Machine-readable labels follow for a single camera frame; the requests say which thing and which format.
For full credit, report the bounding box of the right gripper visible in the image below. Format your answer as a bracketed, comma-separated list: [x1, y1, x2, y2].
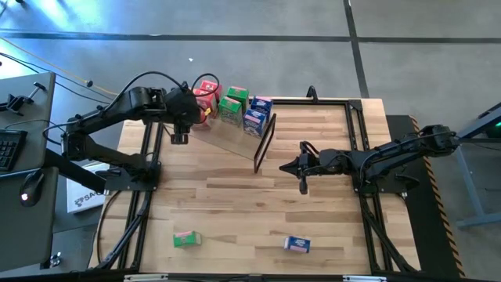
[279, 141, 328, 196]

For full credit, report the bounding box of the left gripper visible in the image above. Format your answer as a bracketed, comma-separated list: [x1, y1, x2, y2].
[168, 86, 202, 144]

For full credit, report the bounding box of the white bar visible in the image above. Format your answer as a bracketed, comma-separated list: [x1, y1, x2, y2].
[124, 273, 169, 282]
[343, 275, 387, 282]

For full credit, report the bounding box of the white printed box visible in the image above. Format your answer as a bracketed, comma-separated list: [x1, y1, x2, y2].
[66, 182, 106, 215]

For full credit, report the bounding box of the black hazard-striped floor mat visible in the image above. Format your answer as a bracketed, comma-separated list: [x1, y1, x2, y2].
[385, 114, 467, 279]

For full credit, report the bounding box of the black computer mouse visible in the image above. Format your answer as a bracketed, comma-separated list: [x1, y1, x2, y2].
[19, 170, 46, 208]

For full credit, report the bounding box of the black keyboard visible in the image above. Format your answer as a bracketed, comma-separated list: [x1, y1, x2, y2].
[0, 128, 28, 172]

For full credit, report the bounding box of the grey metal stand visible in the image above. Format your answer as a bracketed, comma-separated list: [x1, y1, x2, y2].
[456, 101, 501, 230]

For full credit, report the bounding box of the grey desk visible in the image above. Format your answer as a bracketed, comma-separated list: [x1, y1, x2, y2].
[0, 71, 59, 273]

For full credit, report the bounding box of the black aluminium rig frame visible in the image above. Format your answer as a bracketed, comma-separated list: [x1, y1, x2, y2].
[88, 96, 422, 282]

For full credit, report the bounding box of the yellow floor cable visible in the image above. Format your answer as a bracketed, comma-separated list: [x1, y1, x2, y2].
[0, 36, 121, 98]

